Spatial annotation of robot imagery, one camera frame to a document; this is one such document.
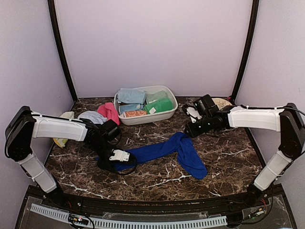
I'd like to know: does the rolled pale green towel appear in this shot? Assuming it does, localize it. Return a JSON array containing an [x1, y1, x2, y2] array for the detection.
[[145, 90, 168, 104]]

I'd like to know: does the pink towel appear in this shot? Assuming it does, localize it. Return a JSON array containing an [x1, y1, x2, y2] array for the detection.
[[97, 102, 120, 125]]

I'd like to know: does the large light blue towel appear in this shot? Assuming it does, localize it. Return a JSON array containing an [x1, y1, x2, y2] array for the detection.
[[118, 88, 146, 104]]

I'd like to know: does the rolled light blue towel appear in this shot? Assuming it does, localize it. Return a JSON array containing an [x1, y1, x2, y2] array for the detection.
[[119, 104, 143, 114]]

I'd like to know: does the white slotted cable duct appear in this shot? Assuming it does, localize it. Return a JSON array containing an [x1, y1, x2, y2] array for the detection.
[[30, 204, 228, 229]]

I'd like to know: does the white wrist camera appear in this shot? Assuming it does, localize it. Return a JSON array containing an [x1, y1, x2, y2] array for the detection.
[[109, 149, 130, 162], [182, 104, 202, 123]]

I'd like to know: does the yellow lemon print cloth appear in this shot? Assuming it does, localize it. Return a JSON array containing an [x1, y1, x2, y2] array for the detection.
[[53, 111, 74, 148]]

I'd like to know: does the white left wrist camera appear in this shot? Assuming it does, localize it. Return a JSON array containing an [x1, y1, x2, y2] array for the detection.
[[109, 149, 130, 162]]

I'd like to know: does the rolled orange patterned towel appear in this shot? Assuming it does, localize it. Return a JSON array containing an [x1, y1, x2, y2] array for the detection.
[[120, 110, 147, 118]]

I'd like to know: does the dark blue towel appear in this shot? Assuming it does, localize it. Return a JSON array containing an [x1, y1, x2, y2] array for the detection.
[[113, 132, 208, 180]]

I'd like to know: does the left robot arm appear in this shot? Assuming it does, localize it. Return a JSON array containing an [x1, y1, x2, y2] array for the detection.
[[4, 106, 121, 208]]

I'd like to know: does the black front table rail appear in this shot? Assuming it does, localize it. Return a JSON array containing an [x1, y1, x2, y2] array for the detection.
[[23, 183, 286, 218]]

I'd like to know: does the black left frame post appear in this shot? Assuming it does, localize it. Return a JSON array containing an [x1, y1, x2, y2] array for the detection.
[[47, 0, 78, 103]]

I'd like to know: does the small pale blue cloth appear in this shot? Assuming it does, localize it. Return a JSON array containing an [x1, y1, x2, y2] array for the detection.
[[78, 111, 107, 125]]

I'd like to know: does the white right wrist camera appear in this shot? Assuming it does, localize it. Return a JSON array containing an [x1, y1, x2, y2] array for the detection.
[[182, 104, 202, 123]]

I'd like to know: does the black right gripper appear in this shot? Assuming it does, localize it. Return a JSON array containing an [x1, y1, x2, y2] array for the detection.
[[184, 115, 213, 138]]

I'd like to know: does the black right frame post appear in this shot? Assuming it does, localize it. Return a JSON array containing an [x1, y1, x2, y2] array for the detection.
[[230, 0, 260, 103]]

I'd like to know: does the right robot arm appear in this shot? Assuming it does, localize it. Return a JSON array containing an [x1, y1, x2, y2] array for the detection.
[[183, 94, 305, 207]]

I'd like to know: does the black frame post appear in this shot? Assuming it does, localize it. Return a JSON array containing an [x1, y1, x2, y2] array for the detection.
[[47, 0, 78, 103], [230, 0, 260, 103]]

